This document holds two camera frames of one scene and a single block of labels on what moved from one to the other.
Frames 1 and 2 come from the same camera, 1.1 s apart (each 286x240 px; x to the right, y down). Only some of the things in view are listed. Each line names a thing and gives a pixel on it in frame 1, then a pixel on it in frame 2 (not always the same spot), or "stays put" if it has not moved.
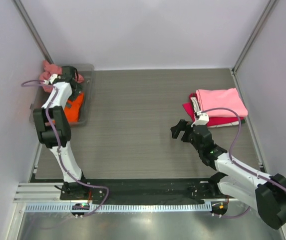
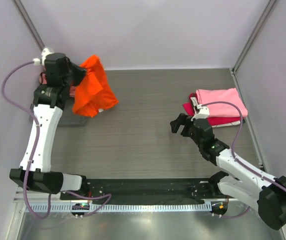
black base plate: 205,188 stays put
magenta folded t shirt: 189,106 stays put
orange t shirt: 72,108 -> 95,93
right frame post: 263,20 stays put
